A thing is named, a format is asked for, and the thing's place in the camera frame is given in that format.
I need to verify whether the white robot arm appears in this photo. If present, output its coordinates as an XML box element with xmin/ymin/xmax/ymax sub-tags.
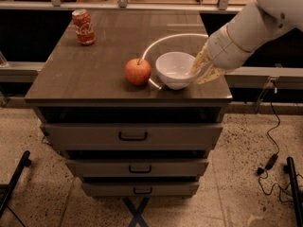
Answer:
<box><xmin>189</xmin><ymin>0</ymin><xmax>303</xmax><ymax>84</ymax></box>

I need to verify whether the white ceramic bowl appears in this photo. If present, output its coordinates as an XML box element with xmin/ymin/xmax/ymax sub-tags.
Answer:
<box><xmin>155</xmin><ymin>52</ymin><xmax>198</xmax><ymax>90</ymax></box>

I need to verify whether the black stand leg right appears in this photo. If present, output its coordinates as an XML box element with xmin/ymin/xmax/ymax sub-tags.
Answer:
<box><xmin>283</xmin><ymin>157</ymin><xmax>303</xmax><ymax>227</ymax></box>

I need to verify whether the bottom grey drawer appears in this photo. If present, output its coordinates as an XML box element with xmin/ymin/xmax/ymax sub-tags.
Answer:
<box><xmin>82</xmin><ymin>182</ymin><xmax>199</xmax><ymax>197</ymax></box>

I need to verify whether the red apple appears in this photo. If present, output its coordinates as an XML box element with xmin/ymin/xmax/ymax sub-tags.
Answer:
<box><xmin>125</xmin><ymin>59</ymin><xmax>152</xmax><ymax>86</ymax></box>

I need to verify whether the middle grey drawer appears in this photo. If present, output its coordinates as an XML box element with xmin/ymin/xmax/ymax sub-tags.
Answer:
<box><xmin>66</xmin><ymin>159</ymin><xmax>208</xmax><ymax>178</ymax></box>

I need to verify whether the black power cable with adapter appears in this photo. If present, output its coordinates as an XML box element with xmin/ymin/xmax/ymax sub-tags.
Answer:
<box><xmin>256</xmin><ymin>88</ymin><xmax>303</xmax><ymax>204</ymax></box>

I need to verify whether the grey drawer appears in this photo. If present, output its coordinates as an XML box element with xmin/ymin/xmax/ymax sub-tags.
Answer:
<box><xmin>66</xmin><ymin>159</ymin><xmax>208</xmax><ymax>178</ymax></box>
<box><xmin>41</xmin><ymin>123</ymin><xmax>223</xmax><ymax>151</ymax></box>
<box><xmin>82</xmin><ymin>182</ymin><xmax>199</xmax><ymax>197</ymax></box>

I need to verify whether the red coca-cola can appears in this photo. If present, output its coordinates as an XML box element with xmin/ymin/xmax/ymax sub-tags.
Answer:
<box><xmin>72</xmin><ymin>9</ymin><xmax>96</xmax><ymax>45</ymax></box>

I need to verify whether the top grey drawer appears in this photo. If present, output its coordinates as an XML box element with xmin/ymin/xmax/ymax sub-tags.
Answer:
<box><xmin>41</xmin><ymin>123</ymin><xmax>223</xmax><ymax>151</ymax></box>

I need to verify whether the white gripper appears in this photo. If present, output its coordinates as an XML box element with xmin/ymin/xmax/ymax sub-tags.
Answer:
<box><xmin>190</xmin><ymin>25</ymin><xmax>252</xmax><ymax>84</ymax></box>

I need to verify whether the black stand leg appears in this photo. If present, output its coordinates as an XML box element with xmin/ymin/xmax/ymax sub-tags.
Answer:
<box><xmin>283</xmin><ymin>157</ymin><xmax>303</xmax><ymax>227</ymax></box>
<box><xmin>0</xmin><ymin>150</ymin><xmax>31</xmax><ymax>218</ymax></box>

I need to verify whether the grey drawer cabinet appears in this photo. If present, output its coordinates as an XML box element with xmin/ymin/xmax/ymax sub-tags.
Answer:
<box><xmin>26</xmin><ymin>11</ymin><xmax>232</xmax><ymax>184</ymax></box>

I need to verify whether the black stand leg left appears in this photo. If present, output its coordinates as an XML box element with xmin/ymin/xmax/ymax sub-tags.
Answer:
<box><xmin>0</xmin><ymin>150</ymin><xmax>31</xmax><ymax>218</ymax></box>

